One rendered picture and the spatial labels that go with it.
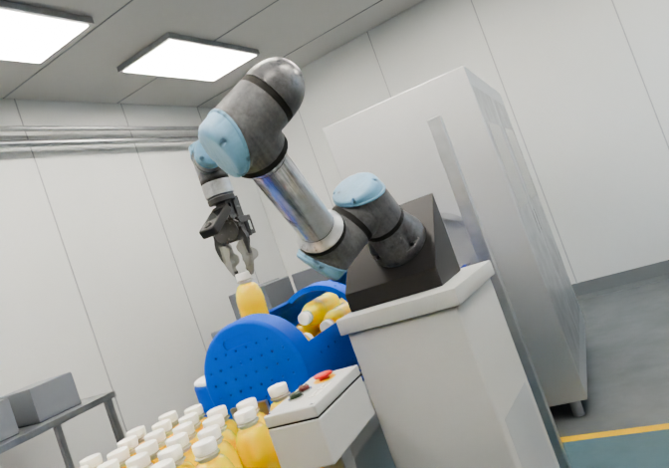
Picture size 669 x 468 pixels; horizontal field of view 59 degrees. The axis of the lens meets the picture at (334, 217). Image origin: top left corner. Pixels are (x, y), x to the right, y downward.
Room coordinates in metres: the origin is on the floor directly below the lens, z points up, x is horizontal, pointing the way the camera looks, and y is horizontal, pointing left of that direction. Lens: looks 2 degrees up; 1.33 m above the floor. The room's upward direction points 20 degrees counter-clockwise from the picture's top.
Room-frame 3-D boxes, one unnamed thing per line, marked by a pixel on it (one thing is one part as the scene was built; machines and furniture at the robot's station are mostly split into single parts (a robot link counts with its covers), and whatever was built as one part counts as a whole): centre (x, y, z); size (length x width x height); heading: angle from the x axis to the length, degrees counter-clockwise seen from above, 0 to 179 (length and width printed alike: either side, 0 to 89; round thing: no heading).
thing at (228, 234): (1.54, 0.26, 1.48); 0.09 x 0.08 x 0.12; 157
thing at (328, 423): (1.06, 0.14, 1.05); 0.20 x 0.10 x 0.10; 157
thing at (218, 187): (1.53, 0.26, 1.56); 0.08 x 0.08 x 0.05
